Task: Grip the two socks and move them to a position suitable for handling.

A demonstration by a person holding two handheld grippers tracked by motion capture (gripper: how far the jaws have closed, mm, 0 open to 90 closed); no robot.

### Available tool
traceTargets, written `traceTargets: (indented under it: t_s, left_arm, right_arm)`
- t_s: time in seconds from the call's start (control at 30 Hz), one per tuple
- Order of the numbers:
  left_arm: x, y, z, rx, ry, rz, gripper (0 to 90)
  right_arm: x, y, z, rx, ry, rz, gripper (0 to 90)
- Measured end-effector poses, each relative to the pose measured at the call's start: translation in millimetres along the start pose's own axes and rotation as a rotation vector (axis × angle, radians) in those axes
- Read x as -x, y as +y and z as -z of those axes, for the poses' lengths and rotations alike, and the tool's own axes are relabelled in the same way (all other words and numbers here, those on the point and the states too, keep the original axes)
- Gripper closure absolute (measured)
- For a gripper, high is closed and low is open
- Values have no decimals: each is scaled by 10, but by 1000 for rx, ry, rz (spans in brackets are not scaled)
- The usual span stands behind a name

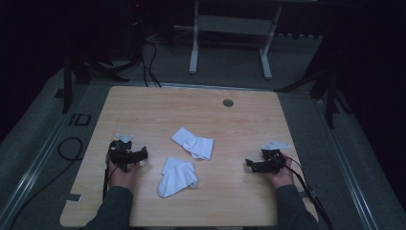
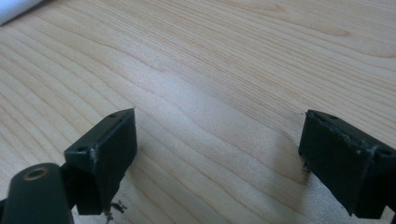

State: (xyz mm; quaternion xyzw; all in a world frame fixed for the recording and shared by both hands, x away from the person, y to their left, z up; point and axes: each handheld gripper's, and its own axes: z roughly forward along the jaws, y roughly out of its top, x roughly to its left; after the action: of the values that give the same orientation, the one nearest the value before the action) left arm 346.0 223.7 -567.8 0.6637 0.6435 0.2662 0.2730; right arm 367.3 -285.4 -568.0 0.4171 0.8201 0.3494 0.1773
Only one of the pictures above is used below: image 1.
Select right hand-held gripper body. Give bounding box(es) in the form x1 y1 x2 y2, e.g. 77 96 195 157
255 140 292 174

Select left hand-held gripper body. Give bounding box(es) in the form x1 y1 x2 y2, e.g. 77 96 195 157
108 132 139 173

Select white sock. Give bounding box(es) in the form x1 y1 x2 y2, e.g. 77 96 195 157
170 126 214 161
156 155 199 199

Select person's right hand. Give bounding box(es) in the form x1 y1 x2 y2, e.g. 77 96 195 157
267 152 296 190

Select person's left hand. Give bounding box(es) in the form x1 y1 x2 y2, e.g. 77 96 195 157
105 152 142 194

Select black metal stand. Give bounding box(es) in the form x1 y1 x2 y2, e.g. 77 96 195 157
53 52 131 115
273 30 354 129

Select left hand-held gripper cable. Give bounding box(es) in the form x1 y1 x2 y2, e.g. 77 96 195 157
101 161 120 201

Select hand-held gripper cable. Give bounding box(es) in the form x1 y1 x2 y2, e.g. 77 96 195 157
281 154 335 230
101 161 120 201

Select right hand-held gripper cable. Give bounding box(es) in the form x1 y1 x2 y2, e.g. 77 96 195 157
281 154 335 230

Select black floor cable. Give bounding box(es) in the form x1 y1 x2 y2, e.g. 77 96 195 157
7 136 85 230

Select metal floor rail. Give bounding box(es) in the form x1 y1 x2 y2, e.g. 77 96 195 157
0 104 75 224
314 97 381 230

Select black background cables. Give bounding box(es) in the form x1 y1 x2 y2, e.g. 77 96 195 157
139 18 163 88

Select white desk frame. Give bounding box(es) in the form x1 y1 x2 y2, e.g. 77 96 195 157
173 0 319 81

